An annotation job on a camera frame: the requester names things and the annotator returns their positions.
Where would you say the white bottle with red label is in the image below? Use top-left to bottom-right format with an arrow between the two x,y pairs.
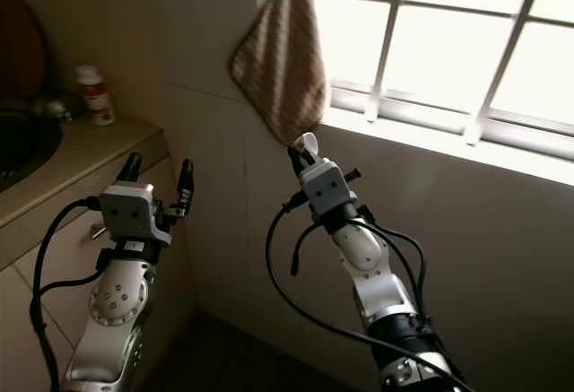
77,65 -> 116,126

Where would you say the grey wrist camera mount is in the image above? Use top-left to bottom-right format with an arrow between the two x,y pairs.
99,181 -> 164,249
300,161 -> 360,224

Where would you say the round brown cutting board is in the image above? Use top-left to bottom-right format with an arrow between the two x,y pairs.
0,0 -> 48,101

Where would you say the brown striped dish cloth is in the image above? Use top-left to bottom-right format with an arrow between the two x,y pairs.
229,0 -> 329,146

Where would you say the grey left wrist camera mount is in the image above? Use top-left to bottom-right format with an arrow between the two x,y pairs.
99,181 -> 164,249

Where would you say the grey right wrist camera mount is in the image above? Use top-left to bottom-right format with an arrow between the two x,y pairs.
300,161 -> 360,224

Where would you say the metal faucet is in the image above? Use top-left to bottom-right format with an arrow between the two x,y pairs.
43,94 -> 74,124

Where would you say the white barred window frame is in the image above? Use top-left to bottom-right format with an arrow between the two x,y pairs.
260,0 -> 574,187

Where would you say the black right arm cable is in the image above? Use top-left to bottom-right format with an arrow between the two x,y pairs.
265,196 -> 476,392
359,217 -> 427,317

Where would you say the cream kitchen cabinet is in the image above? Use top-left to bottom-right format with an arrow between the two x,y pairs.
0,114 -> 171,392

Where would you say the dark steel sink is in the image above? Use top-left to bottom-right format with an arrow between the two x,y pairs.
0,108 -> 66,192

